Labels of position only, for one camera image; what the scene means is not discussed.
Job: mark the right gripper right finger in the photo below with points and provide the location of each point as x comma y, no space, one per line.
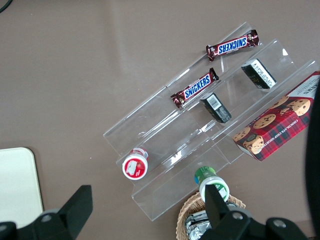
225,225

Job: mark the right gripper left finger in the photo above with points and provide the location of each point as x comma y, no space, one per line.
70,217

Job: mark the oval light wicker basket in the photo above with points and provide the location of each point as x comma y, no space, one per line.
186,212

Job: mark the beige plastic tray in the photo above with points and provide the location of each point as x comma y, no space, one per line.
17,185

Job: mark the silver foil pack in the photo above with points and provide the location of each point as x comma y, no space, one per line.
197,225

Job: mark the green yoghurt cup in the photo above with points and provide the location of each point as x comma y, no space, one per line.
205,175

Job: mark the red yoghurt cup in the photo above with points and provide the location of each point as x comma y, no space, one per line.
135,166

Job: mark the clear acrylic stepped display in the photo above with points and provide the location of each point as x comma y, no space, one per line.
160,140

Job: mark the red tartan cookie box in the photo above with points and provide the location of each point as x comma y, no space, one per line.
277,130

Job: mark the small black box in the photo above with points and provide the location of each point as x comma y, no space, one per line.
215,108
258,74

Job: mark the brown snickers bar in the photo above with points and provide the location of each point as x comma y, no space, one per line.
232,45
196,88

